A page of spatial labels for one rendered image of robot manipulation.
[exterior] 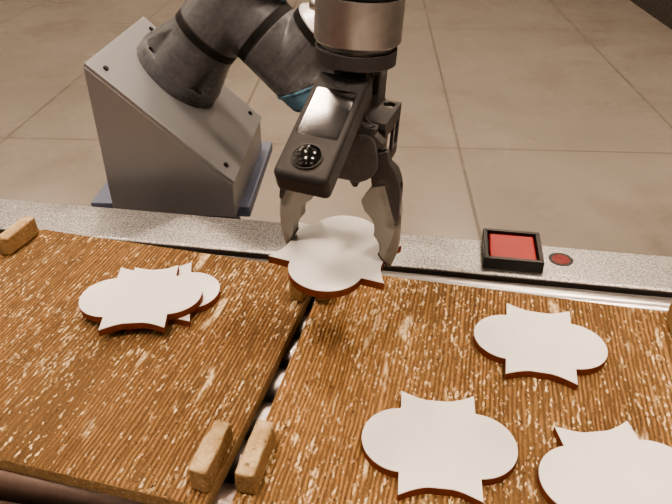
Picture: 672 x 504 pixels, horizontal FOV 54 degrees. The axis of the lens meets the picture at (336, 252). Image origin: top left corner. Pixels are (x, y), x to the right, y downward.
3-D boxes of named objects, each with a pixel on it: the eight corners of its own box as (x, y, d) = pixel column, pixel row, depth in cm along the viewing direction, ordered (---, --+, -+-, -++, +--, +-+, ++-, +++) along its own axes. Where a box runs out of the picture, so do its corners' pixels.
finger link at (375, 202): (426, 238, 68) (398, 157, 64) (413, 268, 63) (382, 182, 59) (398, 242, 69) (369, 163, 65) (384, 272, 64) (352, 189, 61)
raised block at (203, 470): (217, 436, 59) (214, 415, 58) (236, 440, 59) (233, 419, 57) (188, 491, 54) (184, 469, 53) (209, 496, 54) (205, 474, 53)
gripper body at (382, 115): (398, 158, 66) (412, 37, 60) (375, 195, 59) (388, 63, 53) (326, 145, 68) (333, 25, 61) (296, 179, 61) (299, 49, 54)
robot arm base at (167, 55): (157, 33, 115) (189, -10, 111) (223, 93, 119) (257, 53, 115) (121, 52, 102) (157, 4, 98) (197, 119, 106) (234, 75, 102)
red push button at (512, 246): (487, 241, 91) (488, 232, 90) (531, 245, 90) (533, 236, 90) (488, 265, 86) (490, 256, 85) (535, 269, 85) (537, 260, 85)
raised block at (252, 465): (258, 438, 59) (256, 416, 58) (277, 441, 59) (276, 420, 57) (234, 494, 54) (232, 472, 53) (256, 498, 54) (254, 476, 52)
